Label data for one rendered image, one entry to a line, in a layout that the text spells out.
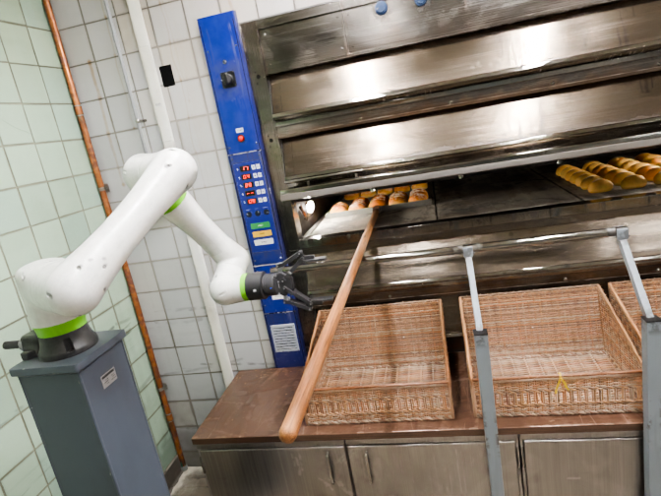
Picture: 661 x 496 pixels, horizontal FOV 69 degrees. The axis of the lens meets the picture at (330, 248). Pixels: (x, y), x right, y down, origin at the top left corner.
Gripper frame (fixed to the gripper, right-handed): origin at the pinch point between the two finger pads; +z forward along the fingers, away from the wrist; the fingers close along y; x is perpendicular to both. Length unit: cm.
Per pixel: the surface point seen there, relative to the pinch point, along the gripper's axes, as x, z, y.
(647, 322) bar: 3, 92, 22
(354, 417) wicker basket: -10, -1, 58
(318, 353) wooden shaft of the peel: 55, 9, -1
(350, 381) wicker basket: -38, -6, 59
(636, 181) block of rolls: -72, 118, -4
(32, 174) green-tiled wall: -23, -115, -48
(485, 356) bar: 2, 46, 30
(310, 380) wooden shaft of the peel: 65, 9, -1
